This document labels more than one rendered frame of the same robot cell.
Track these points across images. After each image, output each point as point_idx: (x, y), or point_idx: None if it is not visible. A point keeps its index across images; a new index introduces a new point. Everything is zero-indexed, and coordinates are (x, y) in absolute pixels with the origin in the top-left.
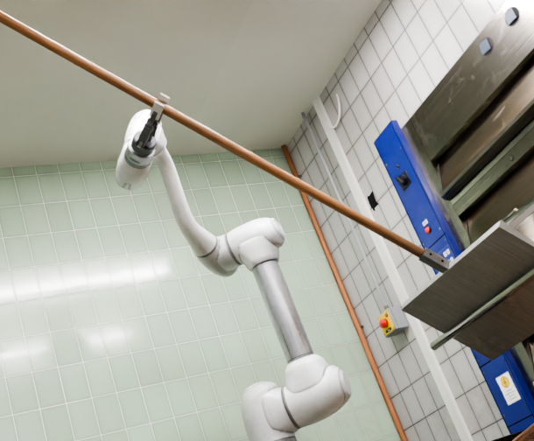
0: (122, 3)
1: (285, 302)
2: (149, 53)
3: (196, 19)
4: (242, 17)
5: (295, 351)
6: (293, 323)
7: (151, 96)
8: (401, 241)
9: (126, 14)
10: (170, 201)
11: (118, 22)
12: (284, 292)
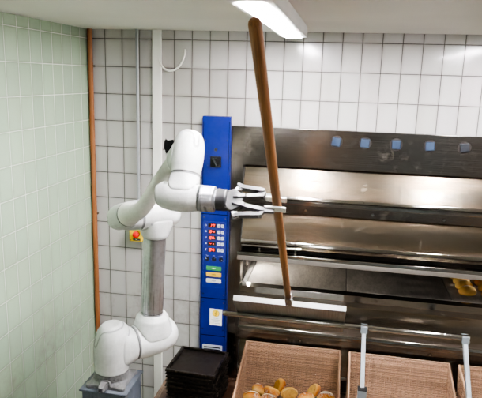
0: (220, 3)
1: (163, 272)
2: (159, 9)
3: (218, 13)
4: (232, 19)
5: (157, 310)
6: (163, 289)
7: (280, 198)
8: (289, 292)
9: (205, 4)
10: (149, 195)
11: (192, 3)
12: (164, 264)
